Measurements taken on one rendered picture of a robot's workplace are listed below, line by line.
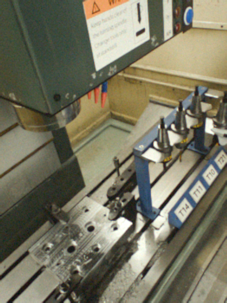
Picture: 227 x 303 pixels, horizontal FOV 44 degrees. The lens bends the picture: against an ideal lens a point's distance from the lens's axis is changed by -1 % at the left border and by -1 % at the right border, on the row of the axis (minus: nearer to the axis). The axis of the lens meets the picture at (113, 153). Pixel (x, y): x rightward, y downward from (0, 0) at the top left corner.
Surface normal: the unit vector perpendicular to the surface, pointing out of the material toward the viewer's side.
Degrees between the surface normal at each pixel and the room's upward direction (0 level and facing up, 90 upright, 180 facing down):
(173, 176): 0
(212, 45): 90
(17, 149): 90
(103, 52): 90
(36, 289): 0
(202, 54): 90
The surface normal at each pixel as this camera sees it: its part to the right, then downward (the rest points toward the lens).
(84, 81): 0.76, 0.33
